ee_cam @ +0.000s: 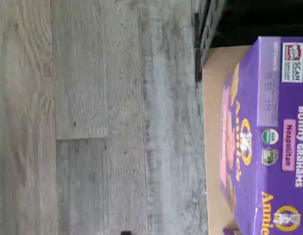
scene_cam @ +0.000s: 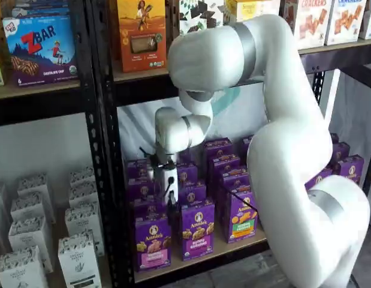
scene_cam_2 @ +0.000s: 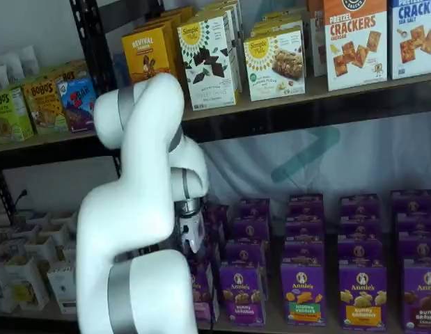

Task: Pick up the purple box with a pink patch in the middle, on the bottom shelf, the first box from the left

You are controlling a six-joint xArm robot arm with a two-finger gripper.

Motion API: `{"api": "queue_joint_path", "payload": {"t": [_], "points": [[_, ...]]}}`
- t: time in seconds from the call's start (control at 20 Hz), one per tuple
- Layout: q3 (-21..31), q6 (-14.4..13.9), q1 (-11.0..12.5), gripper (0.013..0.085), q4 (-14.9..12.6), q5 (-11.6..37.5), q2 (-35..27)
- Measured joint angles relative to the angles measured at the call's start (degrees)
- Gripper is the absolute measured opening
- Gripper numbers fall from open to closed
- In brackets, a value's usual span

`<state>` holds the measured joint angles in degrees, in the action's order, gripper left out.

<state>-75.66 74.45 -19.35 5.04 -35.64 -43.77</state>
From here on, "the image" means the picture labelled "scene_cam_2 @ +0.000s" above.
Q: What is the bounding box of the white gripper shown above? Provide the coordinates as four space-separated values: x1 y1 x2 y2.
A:
178 212 206 254

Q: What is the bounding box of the purple box pink patch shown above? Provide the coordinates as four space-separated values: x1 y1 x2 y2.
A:
189 260 220 325

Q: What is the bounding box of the purple Annie's snack box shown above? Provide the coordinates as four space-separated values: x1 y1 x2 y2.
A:
288 193 324 222
395 212 431 238
283 239 324 269
285 216 324 244
337 239 384 271
339 194 381 221
397 232 431 262
390 189 431 217
238 198 272 223
224 239 269 276
232 217 270 244
338 216 382 244

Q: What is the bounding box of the purple box violet patch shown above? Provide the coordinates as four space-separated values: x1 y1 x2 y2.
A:
219 265 267 326

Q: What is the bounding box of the white patterned pasta box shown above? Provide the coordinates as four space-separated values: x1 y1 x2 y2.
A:
38 222 74 250
23 236 60 269
47 262 78 314
51 209 79 229
61 241 79 265
0 255 51 311

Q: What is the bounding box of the purple box green patch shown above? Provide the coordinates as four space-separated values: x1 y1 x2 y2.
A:
280 262 327 328

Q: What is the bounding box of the black metal shelf rack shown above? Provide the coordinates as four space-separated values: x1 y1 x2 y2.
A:
0 128 123 334
69 0 431 334

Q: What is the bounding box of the white Sweet Thins box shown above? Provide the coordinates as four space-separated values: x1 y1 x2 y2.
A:
196 0 244 98
176 15 239 111

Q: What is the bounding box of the blue Z Bar box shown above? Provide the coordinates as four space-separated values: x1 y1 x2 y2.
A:
58 77 98 134

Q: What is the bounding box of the orange Revival snack box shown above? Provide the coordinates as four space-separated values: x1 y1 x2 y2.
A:
144 6 194 79
121 26 175 85

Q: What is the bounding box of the yellow Simple Mills bar box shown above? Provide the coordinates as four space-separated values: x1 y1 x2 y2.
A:
243 29 307 102
251 11 306 38

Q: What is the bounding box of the purple box yellow patch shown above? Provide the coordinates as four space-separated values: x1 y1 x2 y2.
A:
338 265 388 331

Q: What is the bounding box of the yellow Bobo's box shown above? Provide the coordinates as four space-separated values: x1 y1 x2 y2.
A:
56 61 88 85
22 78 69 136

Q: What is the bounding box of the green Bobo's box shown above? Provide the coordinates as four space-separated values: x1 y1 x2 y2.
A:
0 86 35 144

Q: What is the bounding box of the orange pretzel crackers box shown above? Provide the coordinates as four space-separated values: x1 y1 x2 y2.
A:
322 0 389 93
306 0 328 78

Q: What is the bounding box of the purple box maroon patch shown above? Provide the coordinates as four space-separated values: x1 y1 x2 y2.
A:
402 258 431 332

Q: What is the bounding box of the blue pretzel crackers box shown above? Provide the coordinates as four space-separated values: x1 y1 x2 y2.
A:
389 0 431 81

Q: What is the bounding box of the white sheet with teal mark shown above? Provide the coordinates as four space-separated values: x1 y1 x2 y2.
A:
197 113 431 218

